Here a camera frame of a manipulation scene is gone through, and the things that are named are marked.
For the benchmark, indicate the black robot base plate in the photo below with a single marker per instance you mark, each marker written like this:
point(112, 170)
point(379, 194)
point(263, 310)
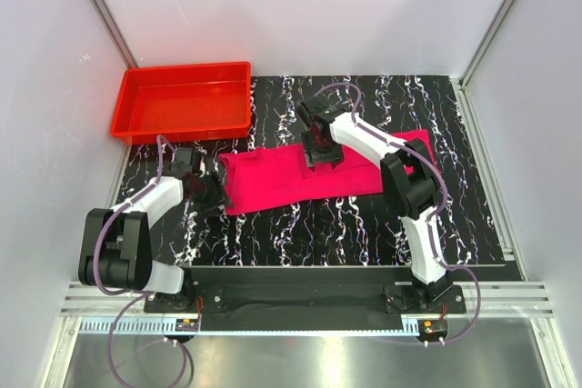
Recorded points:
point(329, 317)

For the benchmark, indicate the orange connector board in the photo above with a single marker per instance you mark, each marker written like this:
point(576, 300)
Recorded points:
point(188, 325)
point(434, 327)

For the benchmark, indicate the white slotted cable duct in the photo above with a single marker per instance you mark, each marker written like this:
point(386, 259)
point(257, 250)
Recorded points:
point(151, 325)

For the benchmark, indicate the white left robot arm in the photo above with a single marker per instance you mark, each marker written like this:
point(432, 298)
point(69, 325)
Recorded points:
point(116, 253)

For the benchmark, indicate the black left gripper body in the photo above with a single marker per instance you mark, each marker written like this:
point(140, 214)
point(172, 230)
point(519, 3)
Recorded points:
point(209, 194)

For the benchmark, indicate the left orange connector board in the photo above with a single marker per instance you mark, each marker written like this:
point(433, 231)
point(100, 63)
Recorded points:
point(188, 325)

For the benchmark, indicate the red plastic bin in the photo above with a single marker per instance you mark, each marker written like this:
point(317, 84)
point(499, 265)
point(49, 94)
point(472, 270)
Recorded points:
point(183, 103)

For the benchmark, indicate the right orange connector board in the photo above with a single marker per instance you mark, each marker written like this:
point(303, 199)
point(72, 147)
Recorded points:
point(434, 327)

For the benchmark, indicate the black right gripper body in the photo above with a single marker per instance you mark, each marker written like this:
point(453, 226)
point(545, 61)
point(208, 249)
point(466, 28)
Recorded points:
point(320, 152)

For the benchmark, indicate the aluminium frame rail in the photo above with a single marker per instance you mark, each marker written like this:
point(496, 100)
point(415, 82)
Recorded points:
point(492, 299)

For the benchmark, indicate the black marbled table mat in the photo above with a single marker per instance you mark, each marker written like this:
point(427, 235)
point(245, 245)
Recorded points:
point(342, 230)

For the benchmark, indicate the pink t shirt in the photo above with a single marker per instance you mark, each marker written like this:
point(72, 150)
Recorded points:
point(268, 178)

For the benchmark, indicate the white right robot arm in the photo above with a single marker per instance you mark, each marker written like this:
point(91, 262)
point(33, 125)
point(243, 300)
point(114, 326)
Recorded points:
point(412, 188)

